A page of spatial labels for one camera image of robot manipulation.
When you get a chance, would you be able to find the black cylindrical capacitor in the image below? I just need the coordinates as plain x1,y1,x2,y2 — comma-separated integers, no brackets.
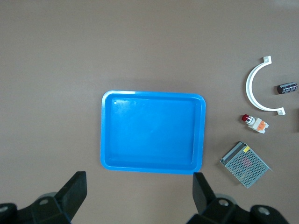
274,81,299,95

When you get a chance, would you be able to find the blue plastic tray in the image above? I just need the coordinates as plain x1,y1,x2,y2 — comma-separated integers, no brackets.
100,90,207,175

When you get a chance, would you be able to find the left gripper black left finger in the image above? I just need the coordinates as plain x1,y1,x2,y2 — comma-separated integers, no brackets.
22,171,88,224

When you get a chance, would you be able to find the red push button switch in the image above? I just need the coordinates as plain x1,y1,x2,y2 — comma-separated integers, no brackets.
241,113,270,134

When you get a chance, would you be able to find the perforated metal power supply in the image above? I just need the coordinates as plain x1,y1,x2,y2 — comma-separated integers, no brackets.
219,141,273,189

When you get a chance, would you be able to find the white half-round pipe clamp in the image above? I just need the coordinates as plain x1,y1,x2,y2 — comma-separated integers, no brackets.
246,55,286,117

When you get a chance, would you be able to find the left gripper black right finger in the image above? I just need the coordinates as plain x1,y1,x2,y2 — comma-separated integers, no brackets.
186,172,252,224

